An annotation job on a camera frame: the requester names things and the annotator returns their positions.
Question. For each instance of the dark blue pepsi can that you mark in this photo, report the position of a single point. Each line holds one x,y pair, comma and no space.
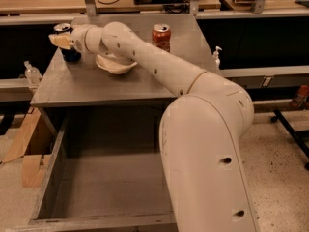
69,55

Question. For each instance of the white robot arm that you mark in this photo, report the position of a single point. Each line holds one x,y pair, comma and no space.
199,131

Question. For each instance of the white pump dispenser bottle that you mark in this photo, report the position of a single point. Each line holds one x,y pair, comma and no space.
216,56

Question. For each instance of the open grey top drawer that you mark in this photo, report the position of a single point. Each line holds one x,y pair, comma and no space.
105,175

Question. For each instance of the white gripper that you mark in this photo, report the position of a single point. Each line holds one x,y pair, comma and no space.
78,40

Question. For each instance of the black chair base leg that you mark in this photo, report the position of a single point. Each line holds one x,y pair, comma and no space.
299,136

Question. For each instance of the white ceramic bowl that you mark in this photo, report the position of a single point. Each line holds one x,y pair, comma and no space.
114,65

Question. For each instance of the clear plastic bottle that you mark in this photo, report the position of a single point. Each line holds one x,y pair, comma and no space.
32,74

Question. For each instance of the brown cardboard pieces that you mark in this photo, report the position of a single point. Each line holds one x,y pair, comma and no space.
31,144

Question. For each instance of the orange bottle on floor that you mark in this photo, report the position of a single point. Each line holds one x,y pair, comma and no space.
300,96

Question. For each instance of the red coca-cola can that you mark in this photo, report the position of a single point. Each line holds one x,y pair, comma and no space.
161,35

